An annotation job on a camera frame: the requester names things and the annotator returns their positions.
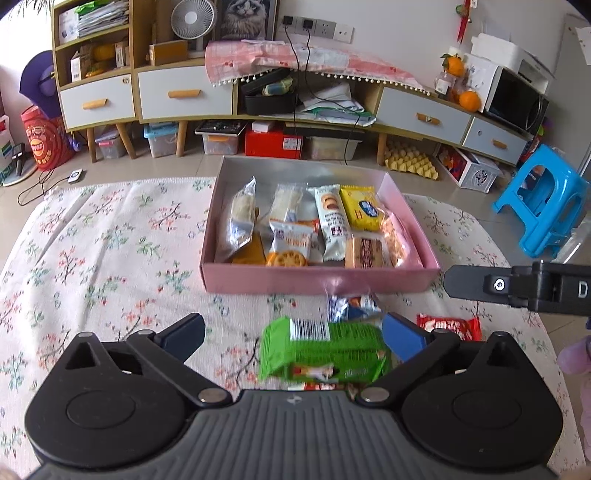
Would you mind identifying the blue white small packet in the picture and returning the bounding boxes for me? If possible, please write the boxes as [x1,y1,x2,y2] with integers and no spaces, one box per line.
[327,295,383,323]

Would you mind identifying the wooden tv cabinet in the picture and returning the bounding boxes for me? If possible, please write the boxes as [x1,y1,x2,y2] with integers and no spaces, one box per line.
[52,1,527,165]

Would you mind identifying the yellow egg tray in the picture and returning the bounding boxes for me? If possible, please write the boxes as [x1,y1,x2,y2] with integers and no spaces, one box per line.
[382,141,439,181]

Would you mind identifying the clear plastic bin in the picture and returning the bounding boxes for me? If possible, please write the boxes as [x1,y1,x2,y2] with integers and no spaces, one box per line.
[307,136,362,161]

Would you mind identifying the tan biscuit packet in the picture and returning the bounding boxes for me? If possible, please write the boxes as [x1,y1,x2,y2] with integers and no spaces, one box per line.
[345,236,384,269]

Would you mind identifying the gold snack bar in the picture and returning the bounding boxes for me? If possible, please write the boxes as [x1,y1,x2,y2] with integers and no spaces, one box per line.
[230,208,266,266]

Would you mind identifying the orange fruit upper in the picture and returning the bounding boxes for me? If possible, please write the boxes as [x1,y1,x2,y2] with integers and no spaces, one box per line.
[441,53,465,78]

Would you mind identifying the red white snack packet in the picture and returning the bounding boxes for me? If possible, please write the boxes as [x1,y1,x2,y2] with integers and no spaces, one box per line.
[416,314,483,341]

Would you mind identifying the orange fruit lower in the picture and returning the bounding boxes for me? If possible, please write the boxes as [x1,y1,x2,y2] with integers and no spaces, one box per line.
[458,90,482,113]

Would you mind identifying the purple hat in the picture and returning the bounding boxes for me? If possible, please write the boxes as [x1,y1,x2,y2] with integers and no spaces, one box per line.
[19,50,61,119]

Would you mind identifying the black microwave oven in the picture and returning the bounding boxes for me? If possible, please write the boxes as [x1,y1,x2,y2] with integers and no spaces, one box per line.
[484,67,549,135]

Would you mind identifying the yellow snack packet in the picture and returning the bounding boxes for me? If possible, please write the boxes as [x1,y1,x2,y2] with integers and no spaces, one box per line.
[339,186,383,232]

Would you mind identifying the white jam cookie pack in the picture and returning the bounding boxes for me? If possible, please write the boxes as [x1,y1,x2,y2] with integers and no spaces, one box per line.
[311,184,351,262]

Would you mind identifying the pink wafer packet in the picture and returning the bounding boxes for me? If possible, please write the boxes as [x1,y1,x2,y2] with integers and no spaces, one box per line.
[380,210,423,269]

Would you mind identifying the red shoe box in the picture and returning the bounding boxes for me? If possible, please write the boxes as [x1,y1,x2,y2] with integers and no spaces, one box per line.
[245,129,303,159]

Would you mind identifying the blue plastic stool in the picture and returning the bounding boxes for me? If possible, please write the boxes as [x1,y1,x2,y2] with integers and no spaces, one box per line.
[492,144,590,258]

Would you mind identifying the orange fruit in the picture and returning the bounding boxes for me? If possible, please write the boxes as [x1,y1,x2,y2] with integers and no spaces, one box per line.
[441,53,465,78]
[458,90,482,113]

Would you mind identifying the pink cardboard box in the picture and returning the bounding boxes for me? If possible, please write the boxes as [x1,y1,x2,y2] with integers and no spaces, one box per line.
[200,156,441,296]

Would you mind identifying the black storage case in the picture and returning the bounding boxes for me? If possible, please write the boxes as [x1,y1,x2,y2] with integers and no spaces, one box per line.
[238,68,301,116]

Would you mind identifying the pink cherry cloth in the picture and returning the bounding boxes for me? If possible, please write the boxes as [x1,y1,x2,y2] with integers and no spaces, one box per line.
[204,40,430,95]

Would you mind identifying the blue lid plastic bin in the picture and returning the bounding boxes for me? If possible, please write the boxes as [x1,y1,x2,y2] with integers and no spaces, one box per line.
[143,122,178,158]

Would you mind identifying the white patterned box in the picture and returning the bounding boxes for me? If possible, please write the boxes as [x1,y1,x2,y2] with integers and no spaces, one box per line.
[436,144,501,194]

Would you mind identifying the cat picture frame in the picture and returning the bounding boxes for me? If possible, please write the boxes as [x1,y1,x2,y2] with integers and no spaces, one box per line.
[215,0,279,40]

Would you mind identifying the clear white cracker pack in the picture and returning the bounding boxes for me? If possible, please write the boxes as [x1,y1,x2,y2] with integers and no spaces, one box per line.
[269,184,305,223]

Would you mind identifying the floral tablecloth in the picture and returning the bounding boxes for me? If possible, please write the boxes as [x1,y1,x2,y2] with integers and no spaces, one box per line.
[1,177,586,478]

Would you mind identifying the white desk fan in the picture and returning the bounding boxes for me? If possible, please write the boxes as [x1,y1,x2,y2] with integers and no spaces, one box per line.
[170,0,217,58]

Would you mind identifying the orange white biscuit packet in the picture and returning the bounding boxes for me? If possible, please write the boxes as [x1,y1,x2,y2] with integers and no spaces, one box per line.
[266,220,322,267]

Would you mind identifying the green biscuit package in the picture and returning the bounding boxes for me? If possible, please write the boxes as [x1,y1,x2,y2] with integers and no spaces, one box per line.
[259,316,392,384]

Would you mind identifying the red round lantern bag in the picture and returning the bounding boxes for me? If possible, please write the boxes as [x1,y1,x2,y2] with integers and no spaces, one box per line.
[21,105,74,172]

